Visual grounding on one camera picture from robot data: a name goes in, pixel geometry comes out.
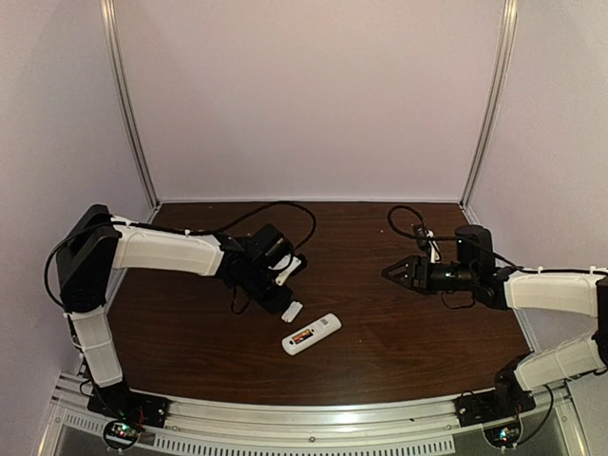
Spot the white battery cover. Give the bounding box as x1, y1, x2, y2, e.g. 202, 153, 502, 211
281, 301, 303, 323

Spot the orange battery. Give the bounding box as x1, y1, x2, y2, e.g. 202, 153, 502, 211
291, 332, 314, 345

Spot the white remote control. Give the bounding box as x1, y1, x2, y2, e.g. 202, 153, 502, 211
281, 313, 342, 356

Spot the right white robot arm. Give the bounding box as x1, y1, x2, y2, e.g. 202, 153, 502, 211
382, 225, 607, 409

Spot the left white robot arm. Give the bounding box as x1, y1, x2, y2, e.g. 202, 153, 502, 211
46, 204, 305, 416

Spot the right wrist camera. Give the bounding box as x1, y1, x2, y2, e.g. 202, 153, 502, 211
412, 224, 442, 263

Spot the right black cable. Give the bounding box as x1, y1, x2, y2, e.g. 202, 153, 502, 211
387, 204, 523, 270

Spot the black cable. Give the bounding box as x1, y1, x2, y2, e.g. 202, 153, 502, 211
43, 201, 318, 310
387, 204, 523, 270

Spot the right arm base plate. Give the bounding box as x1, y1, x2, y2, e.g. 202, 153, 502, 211
453, 389, 536, 428

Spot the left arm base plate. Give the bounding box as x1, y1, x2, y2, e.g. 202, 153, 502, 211
86, 389, 170, 428

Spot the left black cable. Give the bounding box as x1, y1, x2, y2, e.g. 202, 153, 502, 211
43, 201, 318, 310

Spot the aluminium front rail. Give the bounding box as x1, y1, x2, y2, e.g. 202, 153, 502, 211
33, 373, 591, 455

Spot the right aluminium frame post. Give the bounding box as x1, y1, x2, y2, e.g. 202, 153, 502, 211
460, 0, 519, 210

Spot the aluminium frame post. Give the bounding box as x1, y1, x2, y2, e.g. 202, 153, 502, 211
460, 0, 519, 210
100, 0, 160, 209

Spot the left aluminium frame post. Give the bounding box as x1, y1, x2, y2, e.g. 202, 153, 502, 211
100, 0, 160, 209

